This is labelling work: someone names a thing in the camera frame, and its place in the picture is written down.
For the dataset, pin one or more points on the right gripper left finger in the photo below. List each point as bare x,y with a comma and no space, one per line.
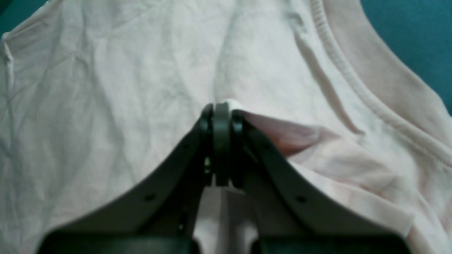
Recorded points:
158,215

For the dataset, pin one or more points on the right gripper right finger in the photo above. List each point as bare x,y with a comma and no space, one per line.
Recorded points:
292,216

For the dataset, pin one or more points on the pink T-shirt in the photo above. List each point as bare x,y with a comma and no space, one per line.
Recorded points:
56,168

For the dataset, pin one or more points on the teal table cloth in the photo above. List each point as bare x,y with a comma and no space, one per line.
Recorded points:
416,38

